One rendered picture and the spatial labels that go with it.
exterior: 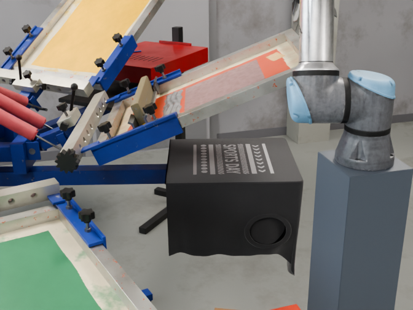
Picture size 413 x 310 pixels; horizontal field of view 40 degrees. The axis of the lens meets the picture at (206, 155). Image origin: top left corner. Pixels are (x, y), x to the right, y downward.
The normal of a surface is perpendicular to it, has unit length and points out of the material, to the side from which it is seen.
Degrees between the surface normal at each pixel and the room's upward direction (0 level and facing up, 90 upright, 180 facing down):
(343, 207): 90
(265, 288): 0
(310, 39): 75
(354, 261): 90
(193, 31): 90
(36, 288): 0
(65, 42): 32
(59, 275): 0
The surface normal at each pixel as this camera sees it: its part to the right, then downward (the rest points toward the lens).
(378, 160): 0.18, 0.07
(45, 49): -0.26, -0.61
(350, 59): 0.27, 0.36
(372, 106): -0.03, 0.37
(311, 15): -0.41, 0.08
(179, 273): -0.01, -0.93
